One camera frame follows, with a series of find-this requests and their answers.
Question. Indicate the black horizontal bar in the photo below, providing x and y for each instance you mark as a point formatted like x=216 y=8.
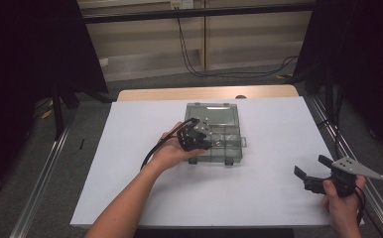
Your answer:
x=146 y=15

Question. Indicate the yellow floor object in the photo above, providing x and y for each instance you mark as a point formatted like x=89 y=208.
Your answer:
x=283 y=76
x=46 y=114

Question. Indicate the person's right hand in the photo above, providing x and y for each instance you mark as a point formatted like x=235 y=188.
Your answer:
x=343 y=211

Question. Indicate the white wall socket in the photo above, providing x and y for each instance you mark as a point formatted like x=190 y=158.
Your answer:
x=103 y=62

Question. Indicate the grey translucent compartment storage box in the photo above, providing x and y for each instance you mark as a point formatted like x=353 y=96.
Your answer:
x=226 y=152

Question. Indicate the black curtain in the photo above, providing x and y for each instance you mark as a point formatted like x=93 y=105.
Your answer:
x=371 y=66
x=14 y=66

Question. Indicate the small black floor object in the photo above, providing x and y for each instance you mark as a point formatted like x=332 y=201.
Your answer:
x=81 y=143

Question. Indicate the dark round table grommet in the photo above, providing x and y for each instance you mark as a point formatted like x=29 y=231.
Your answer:
x=240 y=96

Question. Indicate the aluminium floor rail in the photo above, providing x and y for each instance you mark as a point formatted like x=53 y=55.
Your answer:
x=37 y=191
x=348 y=145

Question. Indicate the black metal stand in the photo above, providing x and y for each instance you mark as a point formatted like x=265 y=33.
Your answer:
x=58 y=115

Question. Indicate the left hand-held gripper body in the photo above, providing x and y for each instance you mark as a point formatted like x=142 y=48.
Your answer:
x=191 y=137

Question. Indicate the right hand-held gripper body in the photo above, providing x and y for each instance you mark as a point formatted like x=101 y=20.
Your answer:
x=348 y=167

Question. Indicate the white power strip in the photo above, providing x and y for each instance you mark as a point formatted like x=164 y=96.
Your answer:
x=182 y=4

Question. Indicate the person's left hand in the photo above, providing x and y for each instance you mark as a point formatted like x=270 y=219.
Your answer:
x=169 y=153

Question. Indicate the white table cover sheet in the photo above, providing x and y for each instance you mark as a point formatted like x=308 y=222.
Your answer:
x=262 y=132

